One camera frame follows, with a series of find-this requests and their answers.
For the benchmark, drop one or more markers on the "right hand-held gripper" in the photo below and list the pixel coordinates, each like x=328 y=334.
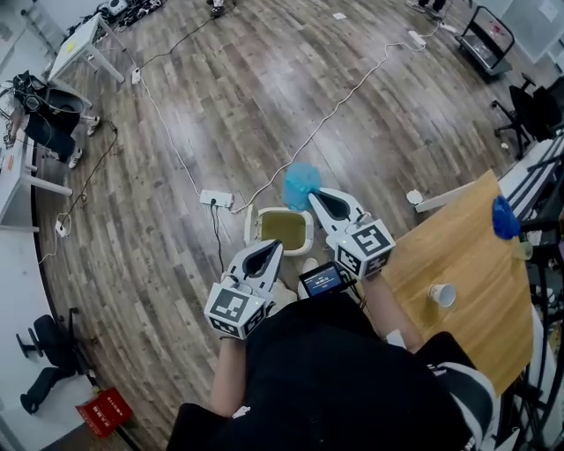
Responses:
x=365 y=246

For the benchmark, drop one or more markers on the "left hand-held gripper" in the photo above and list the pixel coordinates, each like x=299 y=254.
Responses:
x=233 y=308

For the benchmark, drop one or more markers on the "white trash bin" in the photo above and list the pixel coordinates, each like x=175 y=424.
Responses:
x=284 y=226

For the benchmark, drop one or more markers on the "light blue plastic bag trash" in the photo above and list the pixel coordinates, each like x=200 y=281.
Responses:
x=299 y=182

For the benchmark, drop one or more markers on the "white paper cup trash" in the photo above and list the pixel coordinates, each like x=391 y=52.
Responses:
x=444 y=295

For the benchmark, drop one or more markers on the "dark blue trash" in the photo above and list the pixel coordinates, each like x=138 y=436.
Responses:
x=505 y=218

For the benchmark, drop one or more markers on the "person's right forearm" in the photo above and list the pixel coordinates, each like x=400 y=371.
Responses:
x=390 y=308

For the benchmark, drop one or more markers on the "person's left forearm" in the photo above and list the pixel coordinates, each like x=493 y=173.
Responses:
x=227 y=374

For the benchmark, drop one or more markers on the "person's white shoe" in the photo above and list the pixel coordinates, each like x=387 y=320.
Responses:
x=308 y=266
x=284 y=296

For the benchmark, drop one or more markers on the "small black screen device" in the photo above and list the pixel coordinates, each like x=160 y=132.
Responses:
x=321 y=278

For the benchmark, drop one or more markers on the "white power strip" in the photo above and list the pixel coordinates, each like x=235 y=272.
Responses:
x=136 y=76
x=417 y=38
x=217 y=197

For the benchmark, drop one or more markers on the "white table leg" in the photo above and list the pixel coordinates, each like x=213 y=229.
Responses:
x=445 y=197

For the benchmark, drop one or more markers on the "person's black clothing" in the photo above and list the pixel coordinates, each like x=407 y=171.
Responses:
x=335 y=379

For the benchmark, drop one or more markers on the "pale green cup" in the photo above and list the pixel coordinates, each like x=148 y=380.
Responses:
x=525 y=250

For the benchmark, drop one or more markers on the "white paper sheet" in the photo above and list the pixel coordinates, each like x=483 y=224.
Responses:
x=340 y=16

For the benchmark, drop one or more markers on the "white plug adapter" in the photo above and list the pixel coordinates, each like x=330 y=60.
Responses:
x=62 y=225

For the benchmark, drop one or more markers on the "black metal rack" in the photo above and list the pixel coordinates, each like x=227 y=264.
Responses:
x=544 y=185

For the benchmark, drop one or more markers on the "black office chair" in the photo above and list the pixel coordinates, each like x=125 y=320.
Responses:
x=50 y=352
x=529 y=114

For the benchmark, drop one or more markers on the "red box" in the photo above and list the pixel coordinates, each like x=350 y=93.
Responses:
x=103 y=411

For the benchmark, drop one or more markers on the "black trolley cart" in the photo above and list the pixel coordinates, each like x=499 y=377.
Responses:
x=487 y=44

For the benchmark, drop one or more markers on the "white desk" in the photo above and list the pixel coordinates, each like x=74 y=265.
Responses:
x=13 y=185

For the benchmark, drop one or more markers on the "small white table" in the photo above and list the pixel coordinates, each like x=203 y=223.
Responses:
x=77 y=42

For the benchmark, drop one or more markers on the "pile of black equipment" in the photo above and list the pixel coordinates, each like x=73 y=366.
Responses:
x=119 y=11

